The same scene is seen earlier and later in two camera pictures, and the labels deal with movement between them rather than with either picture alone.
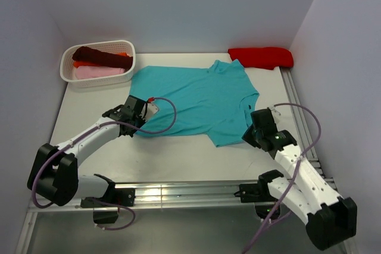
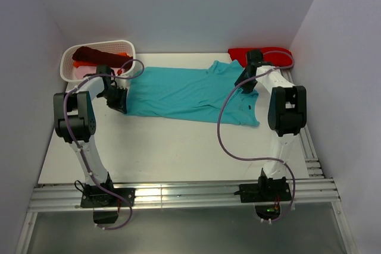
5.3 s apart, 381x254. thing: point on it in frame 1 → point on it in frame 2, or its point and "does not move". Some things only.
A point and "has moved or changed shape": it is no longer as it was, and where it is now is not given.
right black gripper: (247, 137) → (247, 88)
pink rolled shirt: (86, 71) does not move
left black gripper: (141, 119) → (120, 105)
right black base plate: (264, 203) does not move
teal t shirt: (215, 102) has moved or changed shape
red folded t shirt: (262, 57) does not move
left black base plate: (119, 196) does not move
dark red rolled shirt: (90, 55) does not move
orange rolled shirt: (78, 63) does not move
